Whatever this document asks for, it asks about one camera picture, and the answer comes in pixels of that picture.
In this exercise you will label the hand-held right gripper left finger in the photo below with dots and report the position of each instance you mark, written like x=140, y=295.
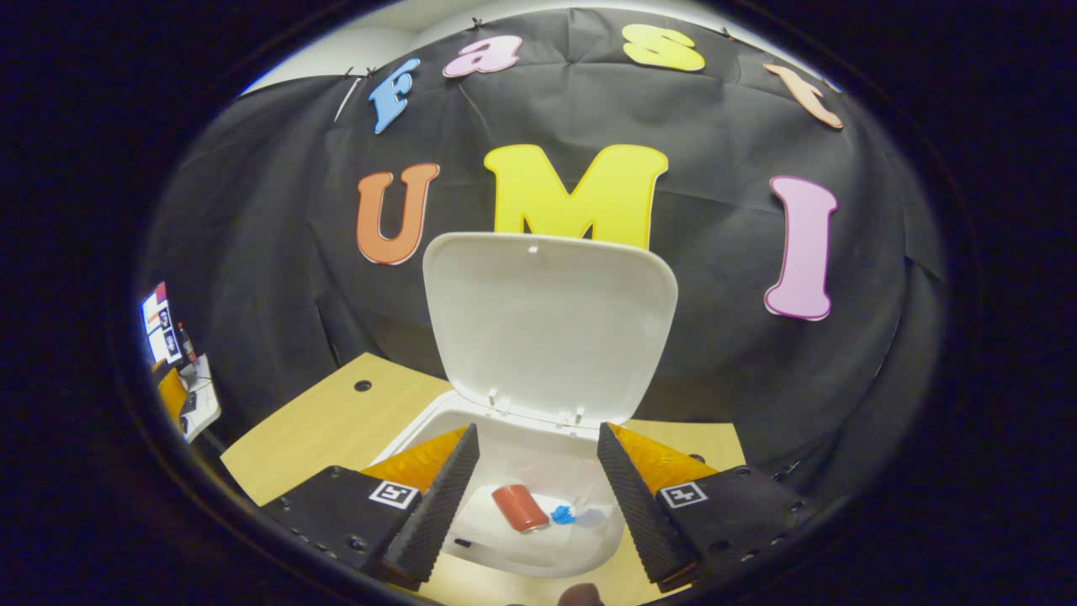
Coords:
x=433, y=518

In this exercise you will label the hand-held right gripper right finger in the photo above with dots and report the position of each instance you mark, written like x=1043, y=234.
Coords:
x=639, y=515

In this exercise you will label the red pop can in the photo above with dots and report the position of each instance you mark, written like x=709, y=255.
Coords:
x=520, y=508

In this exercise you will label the white desktop garbage bin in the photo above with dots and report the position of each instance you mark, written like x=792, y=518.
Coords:
x=547, y=320

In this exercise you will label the wooden desktop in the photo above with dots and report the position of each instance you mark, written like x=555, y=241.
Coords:
x=320, y=429

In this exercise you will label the black backdrop cloth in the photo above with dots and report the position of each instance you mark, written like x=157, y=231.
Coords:
x=715, y=236

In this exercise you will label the computer monitor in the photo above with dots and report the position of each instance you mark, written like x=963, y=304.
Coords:
x=160, y=324

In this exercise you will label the thin white rod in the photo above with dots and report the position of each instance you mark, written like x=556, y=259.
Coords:
x=347, y=99

